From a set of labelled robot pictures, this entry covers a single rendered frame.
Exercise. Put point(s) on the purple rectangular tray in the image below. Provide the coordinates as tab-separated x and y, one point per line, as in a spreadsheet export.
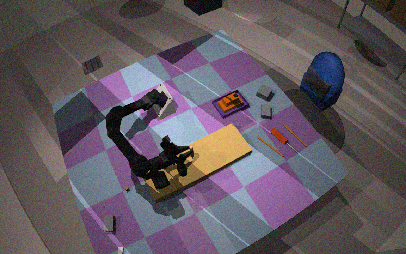
232	111

